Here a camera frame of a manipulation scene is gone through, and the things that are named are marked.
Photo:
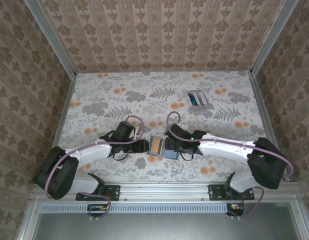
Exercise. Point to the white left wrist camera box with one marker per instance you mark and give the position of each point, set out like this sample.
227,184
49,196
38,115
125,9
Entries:
137,130

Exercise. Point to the silver plastic card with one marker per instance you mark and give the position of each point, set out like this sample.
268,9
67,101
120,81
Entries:
202,98

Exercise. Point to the clear acrylic card box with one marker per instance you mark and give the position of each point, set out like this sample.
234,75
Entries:
203,106

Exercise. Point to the aluminium side rail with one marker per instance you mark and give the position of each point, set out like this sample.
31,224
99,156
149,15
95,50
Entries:
265,110
61,122

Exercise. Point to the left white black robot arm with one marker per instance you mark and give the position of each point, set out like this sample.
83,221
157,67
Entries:
94,150

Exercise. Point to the grey metal sheet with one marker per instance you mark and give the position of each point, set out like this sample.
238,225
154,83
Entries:
164,227

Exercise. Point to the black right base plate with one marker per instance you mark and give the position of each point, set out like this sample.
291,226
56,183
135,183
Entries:
215,192

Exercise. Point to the floral table mat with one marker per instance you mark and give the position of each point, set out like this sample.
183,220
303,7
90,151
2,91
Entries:
144,100

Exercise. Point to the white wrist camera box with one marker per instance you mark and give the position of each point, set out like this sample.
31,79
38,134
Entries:
183,125
137,130

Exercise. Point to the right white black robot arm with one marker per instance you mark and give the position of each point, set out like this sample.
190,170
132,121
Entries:
224,150

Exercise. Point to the aluminium frame post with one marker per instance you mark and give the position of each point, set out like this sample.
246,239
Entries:
272,37
50,37

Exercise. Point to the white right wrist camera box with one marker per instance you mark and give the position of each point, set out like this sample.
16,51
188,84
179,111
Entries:
183,125

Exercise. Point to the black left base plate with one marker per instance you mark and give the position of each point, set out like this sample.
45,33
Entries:
112,192

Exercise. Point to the gold plastic card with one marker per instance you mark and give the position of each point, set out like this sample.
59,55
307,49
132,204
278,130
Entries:
157,146

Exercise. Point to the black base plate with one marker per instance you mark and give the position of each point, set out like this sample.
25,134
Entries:
215,192
112,192

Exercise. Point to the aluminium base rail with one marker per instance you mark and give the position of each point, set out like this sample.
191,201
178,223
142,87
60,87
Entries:
164,191

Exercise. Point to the teal leather card holder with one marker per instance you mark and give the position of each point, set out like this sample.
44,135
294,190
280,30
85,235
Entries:
172,155

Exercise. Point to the blue plastic card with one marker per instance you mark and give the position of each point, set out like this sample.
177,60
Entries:
193,99

